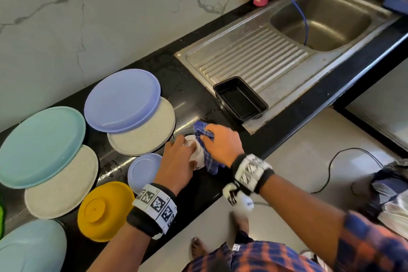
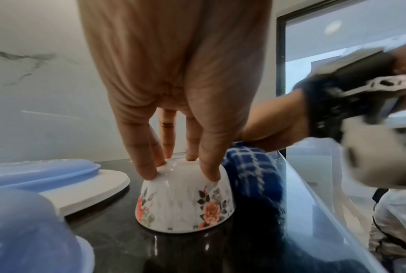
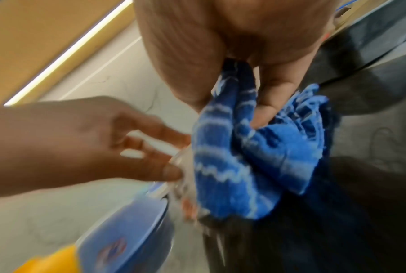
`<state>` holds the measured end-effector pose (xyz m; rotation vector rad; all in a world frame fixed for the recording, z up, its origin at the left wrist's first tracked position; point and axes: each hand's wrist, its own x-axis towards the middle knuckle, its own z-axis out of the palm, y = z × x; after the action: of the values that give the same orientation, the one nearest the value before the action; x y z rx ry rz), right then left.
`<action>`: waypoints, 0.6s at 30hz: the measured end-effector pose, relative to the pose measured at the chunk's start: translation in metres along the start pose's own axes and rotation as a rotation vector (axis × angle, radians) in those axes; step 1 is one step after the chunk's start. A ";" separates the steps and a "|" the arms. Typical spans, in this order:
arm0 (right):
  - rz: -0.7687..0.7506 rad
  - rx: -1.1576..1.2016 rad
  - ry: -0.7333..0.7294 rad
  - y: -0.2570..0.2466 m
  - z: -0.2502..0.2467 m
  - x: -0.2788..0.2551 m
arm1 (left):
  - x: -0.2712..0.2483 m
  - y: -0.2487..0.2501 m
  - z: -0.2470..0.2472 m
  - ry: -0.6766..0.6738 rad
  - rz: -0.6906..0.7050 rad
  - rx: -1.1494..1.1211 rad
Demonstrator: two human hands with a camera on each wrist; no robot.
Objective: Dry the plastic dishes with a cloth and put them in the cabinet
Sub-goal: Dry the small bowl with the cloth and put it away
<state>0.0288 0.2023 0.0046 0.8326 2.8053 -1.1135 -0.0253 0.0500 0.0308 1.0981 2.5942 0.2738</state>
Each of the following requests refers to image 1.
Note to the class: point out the blue orange plaid shirt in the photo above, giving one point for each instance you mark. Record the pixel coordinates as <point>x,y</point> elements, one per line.
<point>255,259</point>

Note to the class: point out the blue striped cloth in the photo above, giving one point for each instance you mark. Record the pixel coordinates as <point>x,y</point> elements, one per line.
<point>211,165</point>

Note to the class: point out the person's right forearm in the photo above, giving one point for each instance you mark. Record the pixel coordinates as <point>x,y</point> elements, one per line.
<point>303,214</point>

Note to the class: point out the person's left foot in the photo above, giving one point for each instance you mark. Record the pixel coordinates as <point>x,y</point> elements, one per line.
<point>197,248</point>

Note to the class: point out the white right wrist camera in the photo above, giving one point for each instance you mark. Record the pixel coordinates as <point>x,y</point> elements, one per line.
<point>237,197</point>

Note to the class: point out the speckled white plate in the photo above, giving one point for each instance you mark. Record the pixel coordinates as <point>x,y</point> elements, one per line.
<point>150,136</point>
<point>67,189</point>

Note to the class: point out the small lavender bowl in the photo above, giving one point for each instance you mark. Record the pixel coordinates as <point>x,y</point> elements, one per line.
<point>143,171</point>

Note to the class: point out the left wrist marker band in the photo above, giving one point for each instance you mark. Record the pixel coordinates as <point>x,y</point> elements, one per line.
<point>153,210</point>

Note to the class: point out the right wrist marker band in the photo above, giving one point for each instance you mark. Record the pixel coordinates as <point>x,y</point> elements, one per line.
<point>252,173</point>

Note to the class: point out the person's left forearm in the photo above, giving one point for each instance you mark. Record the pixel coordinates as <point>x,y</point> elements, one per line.
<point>121,253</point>

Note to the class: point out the blue box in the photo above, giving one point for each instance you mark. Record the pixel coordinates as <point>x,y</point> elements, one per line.
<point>398,1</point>

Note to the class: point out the light blue bowl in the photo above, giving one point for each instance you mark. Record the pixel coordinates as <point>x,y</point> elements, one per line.
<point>29,248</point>

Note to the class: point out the person's right foot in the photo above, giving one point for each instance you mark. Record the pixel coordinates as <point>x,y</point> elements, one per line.
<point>241,224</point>

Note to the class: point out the steel sink drainboard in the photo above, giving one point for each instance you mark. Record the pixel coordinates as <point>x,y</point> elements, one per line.
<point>255,58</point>

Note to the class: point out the green plate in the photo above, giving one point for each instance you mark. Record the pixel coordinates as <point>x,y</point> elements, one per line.
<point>1,221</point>

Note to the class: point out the wrist marker band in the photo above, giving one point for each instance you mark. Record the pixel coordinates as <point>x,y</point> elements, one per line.
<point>252,173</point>
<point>153,210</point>

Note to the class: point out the person's left hand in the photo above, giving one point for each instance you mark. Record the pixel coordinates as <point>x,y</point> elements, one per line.
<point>175,166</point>

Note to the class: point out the person's foot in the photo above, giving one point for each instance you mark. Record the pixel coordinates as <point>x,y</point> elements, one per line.
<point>197,248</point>
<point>241,224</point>

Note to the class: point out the lavender plate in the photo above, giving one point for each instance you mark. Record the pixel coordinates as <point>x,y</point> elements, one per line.
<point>121,100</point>

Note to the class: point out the white floral bowl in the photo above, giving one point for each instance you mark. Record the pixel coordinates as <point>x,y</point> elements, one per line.
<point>199,156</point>

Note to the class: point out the teal plate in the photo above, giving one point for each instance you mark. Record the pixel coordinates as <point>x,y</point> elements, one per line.
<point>38,147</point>

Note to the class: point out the black plastic tray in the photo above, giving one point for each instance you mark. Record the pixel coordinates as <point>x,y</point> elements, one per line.
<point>241,100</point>

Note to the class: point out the yellow bowl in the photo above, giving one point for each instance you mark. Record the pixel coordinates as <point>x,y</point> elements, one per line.
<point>105,212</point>

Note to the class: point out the person's right hand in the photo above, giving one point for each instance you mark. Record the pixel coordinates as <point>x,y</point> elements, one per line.
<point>223,144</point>

